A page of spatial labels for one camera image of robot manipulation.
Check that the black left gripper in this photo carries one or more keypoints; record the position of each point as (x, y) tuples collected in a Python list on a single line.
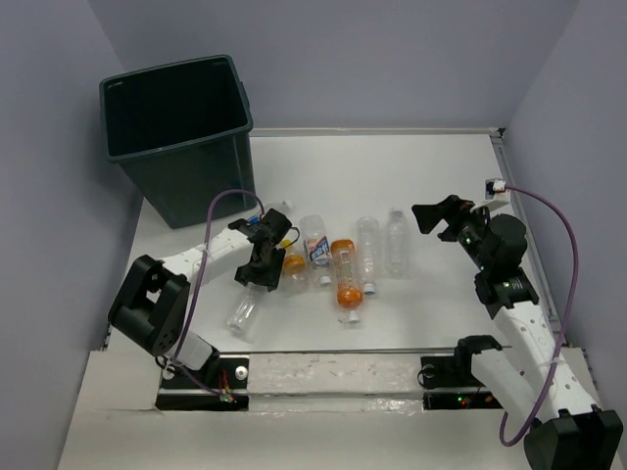
[(273, 272)]

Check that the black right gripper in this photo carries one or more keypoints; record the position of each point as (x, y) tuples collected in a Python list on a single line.
[(428, 215)]

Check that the small bottle orange label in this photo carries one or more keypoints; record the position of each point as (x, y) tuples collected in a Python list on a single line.
[(294, 274)]

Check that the clear tall bottle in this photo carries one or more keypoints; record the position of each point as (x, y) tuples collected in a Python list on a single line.
[(397, 243)]

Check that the clear crushed bottle blue cap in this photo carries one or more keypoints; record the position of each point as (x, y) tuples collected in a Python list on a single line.
[(241, 321)]

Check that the clear bottle white cap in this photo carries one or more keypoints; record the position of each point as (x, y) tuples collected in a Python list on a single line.
[(368, 247)]

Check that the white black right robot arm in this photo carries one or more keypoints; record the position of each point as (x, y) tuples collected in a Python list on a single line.
[(563, 425)]

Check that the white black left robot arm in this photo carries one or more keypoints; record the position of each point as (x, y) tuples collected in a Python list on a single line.
[(151, 307)]

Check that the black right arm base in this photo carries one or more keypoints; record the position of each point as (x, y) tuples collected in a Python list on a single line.
[(447, 380)]

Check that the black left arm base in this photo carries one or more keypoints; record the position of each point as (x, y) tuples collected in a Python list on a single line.
[(225, 389)]

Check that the dark green plastic bin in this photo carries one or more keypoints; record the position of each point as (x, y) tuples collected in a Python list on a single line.
[(181, 134)]

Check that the clear bottle white blue label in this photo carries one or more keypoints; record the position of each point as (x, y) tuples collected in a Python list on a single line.
[(316, 249)]

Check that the large orange label bottle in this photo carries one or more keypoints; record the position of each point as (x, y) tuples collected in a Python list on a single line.
[(349, 296)]

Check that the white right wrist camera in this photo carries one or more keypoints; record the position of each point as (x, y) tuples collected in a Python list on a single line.
[(496, 196)]

